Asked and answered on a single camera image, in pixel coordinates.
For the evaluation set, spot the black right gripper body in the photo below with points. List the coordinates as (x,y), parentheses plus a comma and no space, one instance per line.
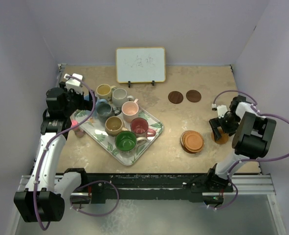
(229,123)

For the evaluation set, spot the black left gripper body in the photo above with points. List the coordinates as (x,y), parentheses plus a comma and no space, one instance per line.
(76,101)

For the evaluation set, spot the light wooden coaster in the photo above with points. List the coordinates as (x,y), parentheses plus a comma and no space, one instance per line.
(224,138)

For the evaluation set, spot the dark walnut coaster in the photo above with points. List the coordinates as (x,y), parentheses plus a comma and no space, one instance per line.
(175,97)
(193,96)

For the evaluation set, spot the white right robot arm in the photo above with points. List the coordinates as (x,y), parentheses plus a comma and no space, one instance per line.
(252,135)

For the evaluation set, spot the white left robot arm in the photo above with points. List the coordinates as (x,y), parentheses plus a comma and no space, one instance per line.
(43,199)

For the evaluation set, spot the light blue ceramic cup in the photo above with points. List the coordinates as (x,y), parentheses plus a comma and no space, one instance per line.
(98,101)

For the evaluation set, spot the yellow ceramic cup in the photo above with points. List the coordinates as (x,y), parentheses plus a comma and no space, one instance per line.
(104,91)

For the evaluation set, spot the grey blue ceramic cup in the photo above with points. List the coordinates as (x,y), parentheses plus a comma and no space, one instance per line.
(105,111)

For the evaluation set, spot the white ceramic cup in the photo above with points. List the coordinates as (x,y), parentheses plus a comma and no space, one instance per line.
(120,96)

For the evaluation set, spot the tan ceramic cup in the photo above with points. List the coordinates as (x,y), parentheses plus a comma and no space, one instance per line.
(114,126)

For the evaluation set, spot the pink ceramic cup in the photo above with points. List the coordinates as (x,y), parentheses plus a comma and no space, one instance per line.
(130,110)

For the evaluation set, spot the green ceramic cup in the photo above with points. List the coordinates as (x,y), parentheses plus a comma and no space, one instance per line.
(127,141)

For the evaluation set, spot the red ceramic cup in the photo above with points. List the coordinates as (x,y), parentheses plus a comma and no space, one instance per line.
(140,127)

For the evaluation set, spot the pink capped small bottle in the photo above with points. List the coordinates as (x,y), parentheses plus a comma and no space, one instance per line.
(77,131)

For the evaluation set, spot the floral serving tray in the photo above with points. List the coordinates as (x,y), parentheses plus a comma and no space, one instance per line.
(93,127)

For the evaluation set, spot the small whiteboard with stand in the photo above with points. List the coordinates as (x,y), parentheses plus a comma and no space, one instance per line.
(140,65)

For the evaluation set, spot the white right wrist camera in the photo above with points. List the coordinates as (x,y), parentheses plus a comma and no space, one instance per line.
(221,110)

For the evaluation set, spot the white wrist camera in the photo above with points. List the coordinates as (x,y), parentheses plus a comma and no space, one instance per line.
(73,82)
(221,110)

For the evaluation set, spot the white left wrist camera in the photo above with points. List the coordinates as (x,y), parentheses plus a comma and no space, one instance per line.
(73,82)

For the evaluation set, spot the aluminium frame rail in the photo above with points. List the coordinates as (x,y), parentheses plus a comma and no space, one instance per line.
(244,184)

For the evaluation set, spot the black front rail base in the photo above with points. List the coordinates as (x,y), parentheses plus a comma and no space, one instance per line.
(96,186)

